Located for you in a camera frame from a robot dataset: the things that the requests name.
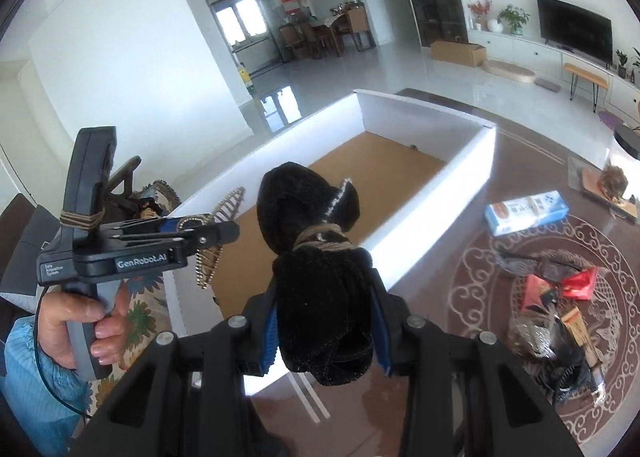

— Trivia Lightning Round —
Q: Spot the gold beaded hair clip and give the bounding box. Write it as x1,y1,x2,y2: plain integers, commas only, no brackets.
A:
191,186,247,291

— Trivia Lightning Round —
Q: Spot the small brown box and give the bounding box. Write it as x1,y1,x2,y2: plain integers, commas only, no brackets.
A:
559,308,602,369

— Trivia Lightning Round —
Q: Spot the brown cardboard box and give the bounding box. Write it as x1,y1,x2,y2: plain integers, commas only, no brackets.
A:
430,38,488,68

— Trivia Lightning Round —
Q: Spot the person's left forearm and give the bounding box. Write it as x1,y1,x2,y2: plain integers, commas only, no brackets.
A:
0,314,96,443

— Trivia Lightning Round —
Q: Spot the black lace hair clip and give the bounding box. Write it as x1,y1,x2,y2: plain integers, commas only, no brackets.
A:
537,337,607,406

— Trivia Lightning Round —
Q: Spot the round tan floor mat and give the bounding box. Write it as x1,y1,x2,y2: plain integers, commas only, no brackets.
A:
483,59,535,86

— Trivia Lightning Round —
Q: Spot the silver glitter hair clip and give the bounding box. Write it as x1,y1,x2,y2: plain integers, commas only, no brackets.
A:
507,319,556,359

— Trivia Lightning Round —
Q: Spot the wooden dining table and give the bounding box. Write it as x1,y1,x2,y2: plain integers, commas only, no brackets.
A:
317,12,352,57

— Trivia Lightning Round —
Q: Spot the black flat television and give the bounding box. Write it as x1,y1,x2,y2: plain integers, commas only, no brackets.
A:
536,0,614,64

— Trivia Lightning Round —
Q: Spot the green potted plant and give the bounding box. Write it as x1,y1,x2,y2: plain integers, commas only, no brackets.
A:
497,4,531,36

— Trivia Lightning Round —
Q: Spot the white board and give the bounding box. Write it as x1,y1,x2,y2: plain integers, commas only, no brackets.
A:
165,88,499,399

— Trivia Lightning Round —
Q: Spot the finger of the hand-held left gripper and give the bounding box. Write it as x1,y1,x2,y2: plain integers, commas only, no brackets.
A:
119,221,241,259
106,214,222,235

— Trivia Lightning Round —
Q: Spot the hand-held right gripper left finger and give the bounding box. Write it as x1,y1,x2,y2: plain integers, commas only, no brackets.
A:
69,286,283,457

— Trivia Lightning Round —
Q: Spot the black round side table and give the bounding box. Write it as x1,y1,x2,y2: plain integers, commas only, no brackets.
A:
612,122,640,159

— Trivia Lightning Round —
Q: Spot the tan flat board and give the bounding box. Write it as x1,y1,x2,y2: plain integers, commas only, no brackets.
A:
567,154,640,225

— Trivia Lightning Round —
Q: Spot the floral printed cloth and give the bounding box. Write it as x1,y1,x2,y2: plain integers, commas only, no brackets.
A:
87,180,222,414

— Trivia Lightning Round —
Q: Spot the black velvet cloth bundle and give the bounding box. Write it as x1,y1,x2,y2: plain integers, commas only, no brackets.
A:
256,162,389,388

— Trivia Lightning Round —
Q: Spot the thin black cable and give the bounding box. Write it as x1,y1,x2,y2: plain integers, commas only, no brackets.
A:
34,282,96,420

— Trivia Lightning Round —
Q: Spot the wooden bench with metal legs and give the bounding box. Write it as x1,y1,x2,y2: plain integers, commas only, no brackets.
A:
563,62,610,111

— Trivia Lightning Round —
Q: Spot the brown patterned desktop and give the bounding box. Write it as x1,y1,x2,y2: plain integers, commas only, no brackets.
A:
247,87,640,457

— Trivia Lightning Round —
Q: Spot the person's left hand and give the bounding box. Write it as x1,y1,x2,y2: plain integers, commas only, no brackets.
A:
40,283,131,369

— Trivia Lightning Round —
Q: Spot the white television cabinet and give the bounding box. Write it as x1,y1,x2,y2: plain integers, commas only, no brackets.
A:
466,27,640,114

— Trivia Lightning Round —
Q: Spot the red flower bouquet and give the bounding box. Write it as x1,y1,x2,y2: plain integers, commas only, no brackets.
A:
467,0,494,31

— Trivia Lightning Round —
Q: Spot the red snack packet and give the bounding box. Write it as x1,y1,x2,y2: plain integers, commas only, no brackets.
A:
520,267,600,316

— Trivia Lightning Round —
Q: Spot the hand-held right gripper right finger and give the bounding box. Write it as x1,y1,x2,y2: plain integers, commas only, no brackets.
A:
369,281,582,457

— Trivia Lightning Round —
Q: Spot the tan dining chair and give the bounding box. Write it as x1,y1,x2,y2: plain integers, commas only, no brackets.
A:
344,8,377,51

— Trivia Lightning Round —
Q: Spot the clear plastic jar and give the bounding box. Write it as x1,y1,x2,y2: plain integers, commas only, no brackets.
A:
599,137,634,204

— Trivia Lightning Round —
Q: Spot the dark grey cushion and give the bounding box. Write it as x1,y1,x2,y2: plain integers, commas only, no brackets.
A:
0,193,63,313

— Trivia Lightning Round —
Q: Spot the dark wooden dining chair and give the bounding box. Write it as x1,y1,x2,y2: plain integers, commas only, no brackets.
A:
277,22,307,61

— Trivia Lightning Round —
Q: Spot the blue white carton box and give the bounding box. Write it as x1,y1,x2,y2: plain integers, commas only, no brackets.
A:
484,190,570,237

